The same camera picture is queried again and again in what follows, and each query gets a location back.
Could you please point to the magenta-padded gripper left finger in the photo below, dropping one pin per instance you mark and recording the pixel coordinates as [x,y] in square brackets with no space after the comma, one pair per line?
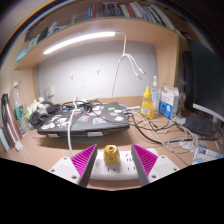
[83,160]

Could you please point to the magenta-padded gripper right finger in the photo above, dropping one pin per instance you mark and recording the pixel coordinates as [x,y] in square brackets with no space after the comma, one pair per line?
[145,160]

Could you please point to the yellow charger block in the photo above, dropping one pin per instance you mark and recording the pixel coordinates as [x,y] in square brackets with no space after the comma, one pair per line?
[111,154]

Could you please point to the white power strip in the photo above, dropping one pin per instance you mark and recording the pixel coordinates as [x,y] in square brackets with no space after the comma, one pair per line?
[113,170]

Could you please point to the dark sticker-covered laptop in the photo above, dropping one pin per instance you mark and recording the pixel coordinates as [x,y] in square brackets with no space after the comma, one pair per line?
[83,121]

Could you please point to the yellow squeeze bottle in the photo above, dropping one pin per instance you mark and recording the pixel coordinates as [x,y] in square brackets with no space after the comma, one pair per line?
[147,106]

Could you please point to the blue and white carton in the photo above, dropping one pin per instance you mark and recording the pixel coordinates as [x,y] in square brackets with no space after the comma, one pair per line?
[167,103]

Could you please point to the black headphones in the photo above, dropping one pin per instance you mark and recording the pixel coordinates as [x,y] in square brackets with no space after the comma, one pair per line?
[37,116]

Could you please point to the black fabric pouch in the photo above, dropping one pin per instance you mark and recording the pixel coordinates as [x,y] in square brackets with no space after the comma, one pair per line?
[199,126]

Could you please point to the clear pump sanitizer bottle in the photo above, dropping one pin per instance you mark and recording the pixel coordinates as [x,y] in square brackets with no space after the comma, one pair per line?
[156,91]

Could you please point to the clear plastic water bottle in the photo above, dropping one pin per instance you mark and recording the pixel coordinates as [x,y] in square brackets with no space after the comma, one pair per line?
[19,110]

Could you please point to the dark computer monitor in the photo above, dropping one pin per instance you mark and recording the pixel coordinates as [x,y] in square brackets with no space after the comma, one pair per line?
[206,80]

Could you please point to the white led light bar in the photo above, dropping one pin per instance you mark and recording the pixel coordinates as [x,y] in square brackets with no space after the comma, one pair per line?
[78,39]

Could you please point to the row of books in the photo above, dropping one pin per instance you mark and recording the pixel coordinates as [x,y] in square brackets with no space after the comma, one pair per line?
[133,10]

